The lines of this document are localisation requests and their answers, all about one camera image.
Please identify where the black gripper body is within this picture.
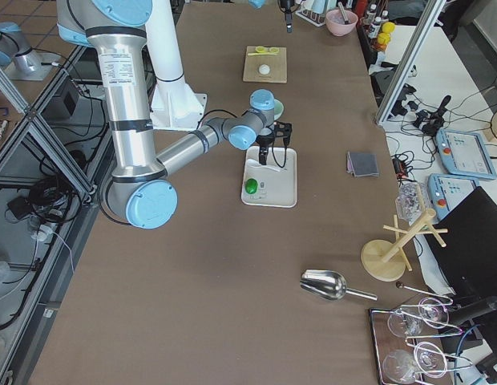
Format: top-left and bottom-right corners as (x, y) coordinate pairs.
(277, 0), (295, 12)
(256, 122), (293, 148)

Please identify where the white steamed bun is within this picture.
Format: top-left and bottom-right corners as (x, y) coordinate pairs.
(258, 64), (271, 75)

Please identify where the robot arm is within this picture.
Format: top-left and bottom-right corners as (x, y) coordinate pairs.
(248, 0), (297, 33)
(57, 1), (281, 229)

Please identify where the mint green bowl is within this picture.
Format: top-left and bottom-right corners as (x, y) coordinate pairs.
(273, 99), (285, 120)

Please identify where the pink ribbed bowl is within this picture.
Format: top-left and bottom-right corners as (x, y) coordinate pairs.
(325, 9), (359, 37)

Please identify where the metal tube in bowl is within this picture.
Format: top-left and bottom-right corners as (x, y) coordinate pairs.
(337, 2), (350, 25)

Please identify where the cream rabbit tray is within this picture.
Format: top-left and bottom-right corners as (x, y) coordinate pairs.
(240, 146), (297, 208)

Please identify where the green lime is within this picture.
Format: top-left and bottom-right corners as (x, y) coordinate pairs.
(244, 178), (258, 195)

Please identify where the bamboo cutting board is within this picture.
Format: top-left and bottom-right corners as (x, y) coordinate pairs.
(243, 46), (288, 83)

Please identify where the grey folded cloth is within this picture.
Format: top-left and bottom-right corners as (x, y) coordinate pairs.
(346, 152), (380, 177)

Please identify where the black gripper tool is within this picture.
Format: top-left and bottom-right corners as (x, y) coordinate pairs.
(412, 95), (451, 137)

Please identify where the metal scoop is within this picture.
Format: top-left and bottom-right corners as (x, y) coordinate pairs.
(300, 269), (378, 301)

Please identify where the wooden mug tree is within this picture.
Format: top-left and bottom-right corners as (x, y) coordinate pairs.
(361, 184), (448, 282)

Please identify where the near blue teach pendant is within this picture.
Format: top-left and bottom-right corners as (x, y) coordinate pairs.
(427, 174), (479, 220)

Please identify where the blue teach pendant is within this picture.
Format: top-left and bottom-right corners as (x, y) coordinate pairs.
(427, 174), (479, 220)
(435, 128), (497, 180)

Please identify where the far blue teach pendant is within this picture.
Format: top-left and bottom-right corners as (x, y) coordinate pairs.
(435, 128), (497, 180)

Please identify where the black monitor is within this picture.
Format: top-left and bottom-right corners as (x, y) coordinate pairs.
(434, 186), (497, 334)

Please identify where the wine glass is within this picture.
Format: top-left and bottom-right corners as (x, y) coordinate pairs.
(413, 342), (447, 379)
(418, 297), (449, 329)

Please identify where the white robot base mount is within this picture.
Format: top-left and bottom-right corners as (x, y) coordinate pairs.
(145, 1), (207, 131)

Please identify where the aluminium frame post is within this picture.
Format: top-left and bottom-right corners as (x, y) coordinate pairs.
(375, 0), (446, 126)

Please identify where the black wire glass rack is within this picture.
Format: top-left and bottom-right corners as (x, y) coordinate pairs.
(369, 297), (472, 384)

